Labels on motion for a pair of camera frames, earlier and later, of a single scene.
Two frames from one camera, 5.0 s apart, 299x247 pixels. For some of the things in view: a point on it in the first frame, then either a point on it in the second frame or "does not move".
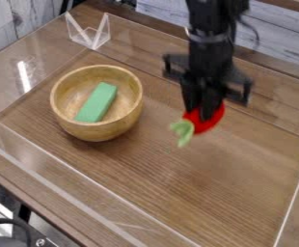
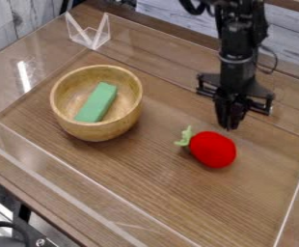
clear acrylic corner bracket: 91,38 does not move
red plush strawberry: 195,125 → 214,149
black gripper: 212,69 → 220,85
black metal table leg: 25,212 does not move
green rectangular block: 98,103 does not move
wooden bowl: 97,100 does not move
